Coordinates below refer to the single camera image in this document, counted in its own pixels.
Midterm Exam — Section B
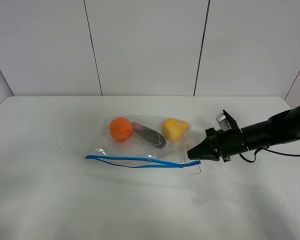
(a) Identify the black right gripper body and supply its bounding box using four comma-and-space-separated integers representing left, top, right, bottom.
205, 110, 248, 162

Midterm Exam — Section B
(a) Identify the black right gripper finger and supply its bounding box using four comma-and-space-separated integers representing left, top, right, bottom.
188, 152, 220, 162
187, 138, 212, 157

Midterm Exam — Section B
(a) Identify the clear zip bag blue zipper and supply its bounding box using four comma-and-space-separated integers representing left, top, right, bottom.
84, 115, 201, 169

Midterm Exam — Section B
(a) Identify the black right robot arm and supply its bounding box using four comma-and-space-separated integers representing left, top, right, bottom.
187, 105, 300, 162

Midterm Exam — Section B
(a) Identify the dark purple eggplant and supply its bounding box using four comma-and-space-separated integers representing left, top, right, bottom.
131, 122, 167, 149

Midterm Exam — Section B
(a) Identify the orange fruit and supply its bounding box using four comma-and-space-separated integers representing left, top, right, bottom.
109, 117, 134, 142

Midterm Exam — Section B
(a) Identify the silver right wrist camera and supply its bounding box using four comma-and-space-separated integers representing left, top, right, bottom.
216, 113, 232, 131

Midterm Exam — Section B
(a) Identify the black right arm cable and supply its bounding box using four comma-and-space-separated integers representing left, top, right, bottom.
238, 146, 300, 164

